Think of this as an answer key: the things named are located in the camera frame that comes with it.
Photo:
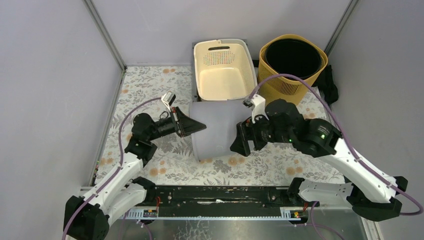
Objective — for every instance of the yellow perforated plastic basket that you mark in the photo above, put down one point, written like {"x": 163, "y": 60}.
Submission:
{"x": 285, "y": 87}

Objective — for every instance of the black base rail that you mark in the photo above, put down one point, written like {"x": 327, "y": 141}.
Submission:
{"x": 186, "y": 197}

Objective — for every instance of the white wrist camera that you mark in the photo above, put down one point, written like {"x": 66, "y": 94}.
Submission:
{"x": 167, "y": 99}
{"x": 257, "y": 105}

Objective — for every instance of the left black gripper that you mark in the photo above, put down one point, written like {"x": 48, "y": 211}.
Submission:
{"x": 180, "y": 122}

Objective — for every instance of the large grey plastic bin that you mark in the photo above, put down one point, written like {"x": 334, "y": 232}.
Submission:
{"x": 220, "y": 118}

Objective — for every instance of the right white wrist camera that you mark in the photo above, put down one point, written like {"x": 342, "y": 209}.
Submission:
{"x": 257, "y": 105}

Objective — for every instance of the cream perforated plastic basket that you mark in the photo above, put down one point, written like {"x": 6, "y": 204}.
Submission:
{"x": 225, "y": 73}

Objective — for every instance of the black ribbed plastic bin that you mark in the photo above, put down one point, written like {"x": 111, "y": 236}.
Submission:
{"x": 293, "y": 56}

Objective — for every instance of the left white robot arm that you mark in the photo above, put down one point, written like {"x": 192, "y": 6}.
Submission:
{"x": 89, "y": 217}

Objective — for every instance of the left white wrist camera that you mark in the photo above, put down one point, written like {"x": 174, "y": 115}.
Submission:
{"x": 167, "y": 99}

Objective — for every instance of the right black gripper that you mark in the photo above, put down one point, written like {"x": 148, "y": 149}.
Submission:
{"x": 240, "y": 144}

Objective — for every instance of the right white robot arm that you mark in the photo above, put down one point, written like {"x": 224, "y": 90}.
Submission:
{"x": 370, "y": 194}

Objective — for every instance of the floral patterned table mat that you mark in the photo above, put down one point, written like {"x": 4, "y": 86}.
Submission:
{"x": 174, "y": 163}

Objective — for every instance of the aluminium cable duct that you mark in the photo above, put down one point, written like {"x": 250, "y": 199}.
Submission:
{"x": 248, "y": 214}

